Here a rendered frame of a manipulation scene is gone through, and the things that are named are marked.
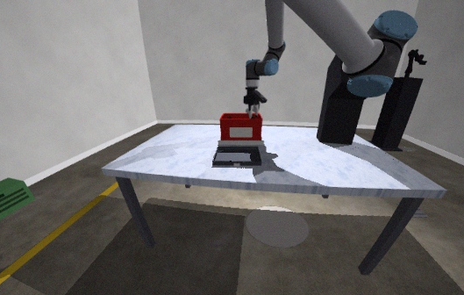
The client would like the red crate with dividers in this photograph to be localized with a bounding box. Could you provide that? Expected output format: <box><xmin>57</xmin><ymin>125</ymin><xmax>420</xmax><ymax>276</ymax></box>
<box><xmin>220</xmin><ymin>113</ymin><xmax>262</xmax><ymax>140</ymax></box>

